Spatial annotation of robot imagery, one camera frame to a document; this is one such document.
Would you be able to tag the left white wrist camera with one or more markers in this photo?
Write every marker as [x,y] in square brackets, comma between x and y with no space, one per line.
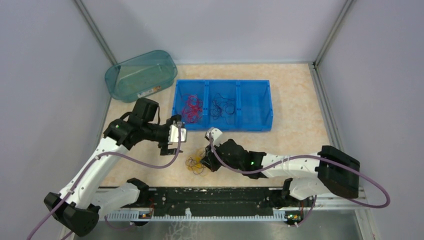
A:
[177,133]

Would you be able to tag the teal transparent plastic tub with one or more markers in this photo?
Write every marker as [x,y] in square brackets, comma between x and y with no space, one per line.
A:
[141,76]

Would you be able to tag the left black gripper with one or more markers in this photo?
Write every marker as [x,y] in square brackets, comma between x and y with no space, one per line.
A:
[165,150]

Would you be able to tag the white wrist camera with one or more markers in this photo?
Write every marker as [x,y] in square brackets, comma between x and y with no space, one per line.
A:
[177,133]
[214,135]

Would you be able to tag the blue three-compartment plastic bin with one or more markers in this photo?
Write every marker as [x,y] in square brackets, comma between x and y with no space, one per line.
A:
[227,104]

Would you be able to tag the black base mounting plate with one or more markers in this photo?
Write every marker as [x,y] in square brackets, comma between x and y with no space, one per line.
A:
[219,213]

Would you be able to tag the aluminium frame rail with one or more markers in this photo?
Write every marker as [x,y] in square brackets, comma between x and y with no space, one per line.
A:
[215,198]

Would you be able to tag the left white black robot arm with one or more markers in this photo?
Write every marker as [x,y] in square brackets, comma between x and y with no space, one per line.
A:
[78,206]

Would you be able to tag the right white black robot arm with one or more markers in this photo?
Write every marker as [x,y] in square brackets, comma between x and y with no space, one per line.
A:
[328,171]

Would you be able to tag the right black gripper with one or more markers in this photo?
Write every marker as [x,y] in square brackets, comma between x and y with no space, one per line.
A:
[209,159]

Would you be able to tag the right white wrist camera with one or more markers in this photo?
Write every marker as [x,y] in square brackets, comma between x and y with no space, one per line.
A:
[214,135]

